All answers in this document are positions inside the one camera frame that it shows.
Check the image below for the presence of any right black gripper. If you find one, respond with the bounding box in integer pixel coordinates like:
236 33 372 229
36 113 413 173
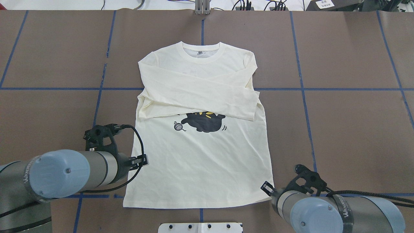
261 181 296 207

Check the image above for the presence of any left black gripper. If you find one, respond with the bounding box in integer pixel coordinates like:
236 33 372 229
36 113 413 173
113 152 148 182

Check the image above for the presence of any cream long-sleeve cat shirt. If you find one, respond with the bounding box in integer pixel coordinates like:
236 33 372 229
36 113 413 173
123 42 273 209

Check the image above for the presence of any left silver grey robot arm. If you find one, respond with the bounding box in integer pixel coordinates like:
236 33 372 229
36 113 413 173
1 150 148 233

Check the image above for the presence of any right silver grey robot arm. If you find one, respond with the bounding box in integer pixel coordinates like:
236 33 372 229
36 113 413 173
261 182 406 233

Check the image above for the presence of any black box with label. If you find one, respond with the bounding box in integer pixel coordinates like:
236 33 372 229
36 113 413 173
305 0 364 12

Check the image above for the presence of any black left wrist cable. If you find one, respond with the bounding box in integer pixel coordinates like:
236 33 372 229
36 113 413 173
78 125 145 194

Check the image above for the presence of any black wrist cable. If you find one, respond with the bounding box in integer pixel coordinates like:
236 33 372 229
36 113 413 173
319 186 414 208
78 125 145 194

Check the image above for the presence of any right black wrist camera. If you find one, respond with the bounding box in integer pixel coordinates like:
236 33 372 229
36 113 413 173
284 164 332 196

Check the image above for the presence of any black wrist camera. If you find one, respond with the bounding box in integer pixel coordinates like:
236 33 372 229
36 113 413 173
284 164 332 196
83 124 122 155

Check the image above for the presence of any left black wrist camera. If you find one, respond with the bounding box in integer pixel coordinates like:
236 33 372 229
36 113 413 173
83 124 122 155

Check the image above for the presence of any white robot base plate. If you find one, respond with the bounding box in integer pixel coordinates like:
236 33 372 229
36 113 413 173
158 222 244 233

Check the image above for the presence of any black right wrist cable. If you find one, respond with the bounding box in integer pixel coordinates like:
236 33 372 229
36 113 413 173
319 186 414 208

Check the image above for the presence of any aluminium frame post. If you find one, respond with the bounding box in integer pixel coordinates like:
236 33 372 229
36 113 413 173
195 0 211 15

